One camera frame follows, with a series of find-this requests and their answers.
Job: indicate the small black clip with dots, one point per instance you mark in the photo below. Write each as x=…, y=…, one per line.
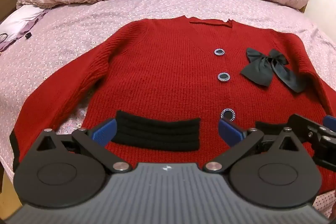
x=28, y=35

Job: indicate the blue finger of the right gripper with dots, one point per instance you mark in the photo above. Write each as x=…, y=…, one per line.
x=319, y=136
x=329, y=122

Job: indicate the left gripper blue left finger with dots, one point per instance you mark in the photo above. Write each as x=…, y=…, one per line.
x=92, y=143

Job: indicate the pink floral bed sheet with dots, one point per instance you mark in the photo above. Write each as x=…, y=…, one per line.
x=67, y=32

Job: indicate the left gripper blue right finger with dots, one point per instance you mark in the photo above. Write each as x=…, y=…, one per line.
x=241, y=143

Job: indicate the red knit cardigan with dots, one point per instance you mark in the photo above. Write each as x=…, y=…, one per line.
x=173, y=79

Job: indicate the white purple frilled pillow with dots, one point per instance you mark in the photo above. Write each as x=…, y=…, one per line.
x=18, y=23

